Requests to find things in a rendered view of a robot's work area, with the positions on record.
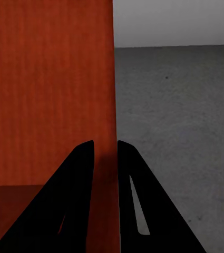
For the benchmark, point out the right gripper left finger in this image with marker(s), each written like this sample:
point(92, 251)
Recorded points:
point(57, 218)

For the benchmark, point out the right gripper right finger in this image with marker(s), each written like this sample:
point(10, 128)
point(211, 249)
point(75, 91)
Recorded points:
point(169, 232)

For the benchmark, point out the storage box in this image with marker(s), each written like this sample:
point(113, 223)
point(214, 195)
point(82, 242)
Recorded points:
point(57, 91)

